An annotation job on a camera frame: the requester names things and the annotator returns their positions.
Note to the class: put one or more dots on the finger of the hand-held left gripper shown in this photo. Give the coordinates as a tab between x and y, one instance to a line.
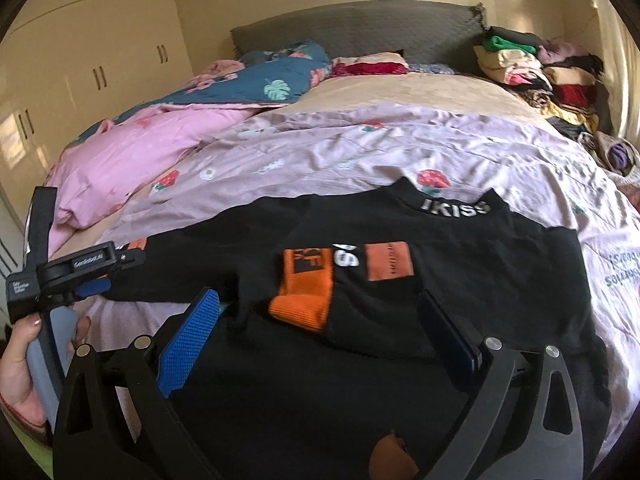
132	256
92	288

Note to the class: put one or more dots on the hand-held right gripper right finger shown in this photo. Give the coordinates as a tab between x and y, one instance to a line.
445	340

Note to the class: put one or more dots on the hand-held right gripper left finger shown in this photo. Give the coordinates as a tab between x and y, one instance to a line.
190	340

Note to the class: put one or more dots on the black sweater with orange patches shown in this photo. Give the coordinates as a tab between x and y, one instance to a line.
475	260

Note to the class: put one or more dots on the pile of folded clothes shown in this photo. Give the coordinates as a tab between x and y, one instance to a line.
540	75

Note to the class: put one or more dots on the person's left hand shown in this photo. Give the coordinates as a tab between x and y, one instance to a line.
15	375

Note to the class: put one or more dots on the pink quilt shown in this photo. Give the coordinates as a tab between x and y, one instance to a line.
125	160

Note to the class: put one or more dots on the cream wardrobe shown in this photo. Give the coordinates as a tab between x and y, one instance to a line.
75	60

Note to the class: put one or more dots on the lilac strawberry print bed sheet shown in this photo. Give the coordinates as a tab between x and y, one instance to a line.
350	145

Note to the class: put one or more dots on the beige sheet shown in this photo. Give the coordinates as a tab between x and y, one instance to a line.
425	92

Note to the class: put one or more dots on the purple and beige garment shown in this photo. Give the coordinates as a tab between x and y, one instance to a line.
620	155

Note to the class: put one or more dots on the grey patterned pillow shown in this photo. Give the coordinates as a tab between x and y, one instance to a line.
432	68

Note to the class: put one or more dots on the red cloth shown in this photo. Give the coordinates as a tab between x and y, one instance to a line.
370	67

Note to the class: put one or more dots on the grey padded headboard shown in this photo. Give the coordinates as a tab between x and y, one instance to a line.
360	30

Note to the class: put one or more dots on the cream curtain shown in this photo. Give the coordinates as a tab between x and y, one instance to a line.
617	60

